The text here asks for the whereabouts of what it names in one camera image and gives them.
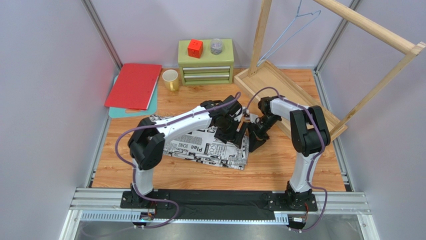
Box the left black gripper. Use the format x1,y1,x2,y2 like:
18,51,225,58
214,115,249,149

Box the newspaper print trousers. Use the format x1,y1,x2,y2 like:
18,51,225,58
149,106,249,170

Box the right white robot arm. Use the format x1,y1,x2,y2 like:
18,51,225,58
247,96,331,211

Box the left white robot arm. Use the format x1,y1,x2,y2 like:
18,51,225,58
127,95,244,208

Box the wooden clothes rack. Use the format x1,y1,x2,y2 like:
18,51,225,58
233,0,426,142

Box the green drawer cabinet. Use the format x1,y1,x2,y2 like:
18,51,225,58
177,38,234,86

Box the yellow mug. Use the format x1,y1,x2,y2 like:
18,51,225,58
162,69,179,92

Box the clear glass jar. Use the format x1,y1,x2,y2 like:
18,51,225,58
210,38,223,55

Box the red cube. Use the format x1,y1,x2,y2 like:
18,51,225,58
187,39,204,59

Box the red board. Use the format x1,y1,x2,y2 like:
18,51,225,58
104,63,162,110

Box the teal cutting board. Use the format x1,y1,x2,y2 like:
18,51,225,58
104,74,159,119

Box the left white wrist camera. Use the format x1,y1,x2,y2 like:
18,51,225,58
233,108,245,122

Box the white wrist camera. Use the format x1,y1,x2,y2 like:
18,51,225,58
233,108,245,122
243,108,259,124

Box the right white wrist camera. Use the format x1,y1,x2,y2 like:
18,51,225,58
243,108,259,124

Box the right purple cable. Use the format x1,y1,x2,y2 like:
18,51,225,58
244,86,329,233

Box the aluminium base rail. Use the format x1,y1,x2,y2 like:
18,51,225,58
69,188,380,240

